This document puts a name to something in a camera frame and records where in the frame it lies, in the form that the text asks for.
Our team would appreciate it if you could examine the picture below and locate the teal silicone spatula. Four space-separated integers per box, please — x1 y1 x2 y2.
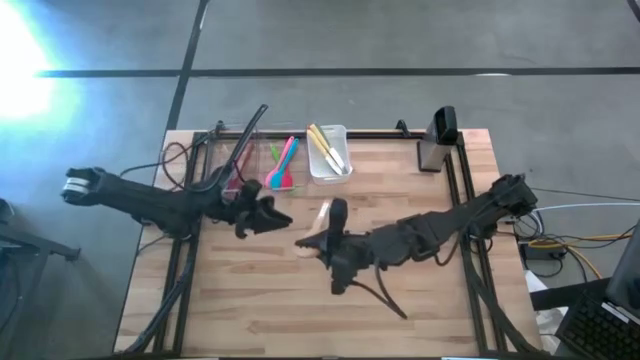
269 138 300 191

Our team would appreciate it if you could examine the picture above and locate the yellow cable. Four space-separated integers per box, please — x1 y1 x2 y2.
528 234 604 280

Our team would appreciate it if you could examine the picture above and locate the black laptop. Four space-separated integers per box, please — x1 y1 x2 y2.
554 219 640 360

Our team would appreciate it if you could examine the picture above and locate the white paper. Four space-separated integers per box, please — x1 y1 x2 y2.
527 272 566 351

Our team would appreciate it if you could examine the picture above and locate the white plastic bin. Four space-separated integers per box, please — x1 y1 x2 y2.
305 123 354 186

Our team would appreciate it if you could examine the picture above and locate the small cream-handled knife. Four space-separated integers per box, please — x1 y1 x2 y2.
310 123 349 174

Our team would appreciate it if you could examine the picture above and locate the pink silicone spatula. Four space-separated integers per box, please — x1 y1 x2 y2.
263 135 296 189

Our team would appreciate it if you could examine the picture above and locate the white cable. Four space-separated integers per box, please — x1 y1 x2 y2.
527 201 640 214

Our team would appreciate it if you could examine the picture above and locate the black aluminium table frame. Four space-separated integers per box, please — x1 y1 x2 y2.
114 128 546 357

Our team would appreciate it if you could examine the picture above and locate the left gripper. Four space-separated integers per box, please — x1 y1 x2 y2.
207 178 295 240

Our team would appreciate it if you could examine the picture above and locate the black tripod stand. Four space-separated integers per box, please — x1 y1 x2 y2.
0 197 81 264

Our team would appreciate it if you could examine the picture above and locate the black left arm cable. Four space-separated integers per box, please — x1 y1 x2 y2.
119 130 221 194

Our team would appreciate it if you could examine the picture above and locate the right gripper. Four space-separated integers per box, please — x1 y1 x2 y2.
294 197 390 296

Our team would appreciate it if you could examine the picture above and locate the clear plastic bin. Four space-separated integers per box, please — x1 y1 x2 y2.
201 128 260 195
254 129 310 195

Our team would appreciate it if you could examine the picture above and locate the black plastic ladle spoon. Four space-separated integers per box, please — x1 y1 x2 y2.
222 103 270 176

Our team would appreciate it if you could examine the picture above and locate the black power adapter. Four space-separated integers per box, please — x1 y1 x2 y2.
519 242 556 261

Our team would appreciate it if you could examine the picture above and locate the red slotted spoon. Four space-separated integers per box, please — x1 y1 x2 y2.
227 144 254 191

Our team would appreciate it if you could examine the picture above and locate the light wooden slotted spatula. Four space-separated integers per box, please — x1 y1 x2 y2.
293 199 332 259

